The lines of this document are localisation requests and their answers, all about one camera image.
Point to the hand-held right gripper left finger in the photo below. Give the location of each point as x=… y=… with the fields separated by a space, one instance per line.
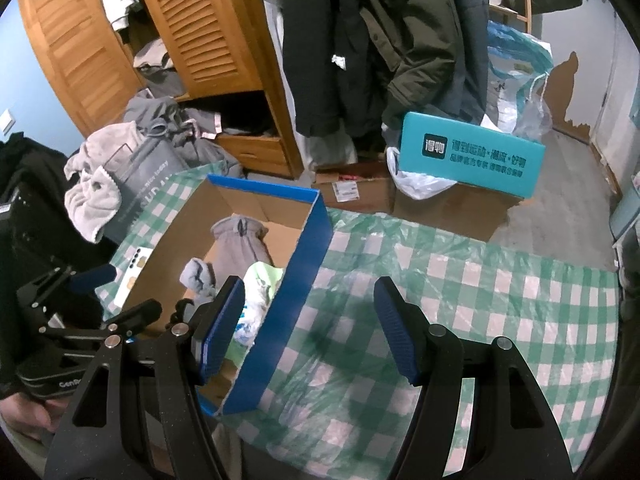
x=220 y=335

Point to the labelled brown cardboard box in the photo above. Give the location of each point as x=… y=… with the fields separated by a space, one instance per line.
x=370 y=190

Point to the grey sock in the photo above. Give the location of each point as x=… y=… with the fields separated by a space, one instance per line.
x=197 y=277

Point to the blue white woven bag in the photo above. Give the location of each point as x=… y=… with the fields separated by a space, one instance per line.
x=515 y=75

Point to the grey hoodie pile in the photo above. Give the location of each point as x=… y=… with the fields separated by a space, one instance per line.
x=160 y=115

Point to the dark grey coat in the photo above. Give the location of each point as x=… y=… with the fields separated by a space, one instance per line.
x=472 y=25

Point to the olive jacket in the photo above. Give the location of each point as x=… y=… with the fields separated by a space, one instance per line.
x=415 y=25

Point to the grey printed tote bag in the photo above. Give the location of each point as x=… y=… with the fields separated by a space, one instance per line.
x=150 y=170

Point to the person's left hand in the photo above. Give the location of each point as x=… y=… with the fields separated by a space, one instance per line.
x=25 y=417

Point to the green checked tablecloth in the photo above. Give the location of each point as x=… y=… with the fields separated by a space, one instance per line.
x=450 y=285

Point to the blue cardboard box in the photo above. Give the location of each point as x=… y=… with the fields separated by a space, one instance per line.
x=295 y=280

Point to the black jacket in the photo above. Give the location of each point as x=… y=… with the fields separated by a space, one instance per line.
x=320 y=35

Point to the black cloth pile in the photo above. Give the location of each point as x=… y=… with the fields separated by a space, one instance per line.
x=35 y=200

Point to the wooden wardrobe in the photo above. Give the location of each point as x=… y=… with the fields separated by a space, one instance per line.
x=200 y=25

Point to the light green cloth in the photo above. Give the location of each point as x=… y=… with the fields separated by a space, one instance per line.
x=262 y=277

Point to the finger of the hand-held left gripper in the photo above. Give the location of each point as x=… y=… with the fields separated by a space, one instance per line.
x=135 y=312
x=95 y=277

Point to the white wall switch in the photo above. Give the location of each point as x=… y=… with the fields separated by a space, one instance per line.
x=7 y=121

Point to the plain brown cardboard box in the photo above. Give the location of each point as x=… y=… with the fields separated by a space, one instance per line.
x=450 y=210

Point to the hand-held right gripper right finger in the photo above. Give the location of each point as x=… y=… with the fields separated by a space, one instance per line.
x=395 y=330

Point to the light pink towel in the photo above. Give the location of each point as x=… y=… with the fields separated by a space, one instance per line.
x=95 y=185

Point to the white blue sock bundle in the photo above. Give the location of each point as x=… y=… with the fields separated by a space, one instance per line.
x=250 y=322

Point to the white plastic bag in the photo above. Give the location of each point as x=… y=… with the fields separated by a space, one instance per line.
x=420 y=180

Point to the teal cardboard box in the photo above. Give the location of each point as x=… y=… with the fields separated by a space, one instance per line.
x=465 y=160

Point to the light blue bin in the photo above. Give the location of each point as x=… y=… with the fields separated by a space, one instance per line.
x=625 y=222

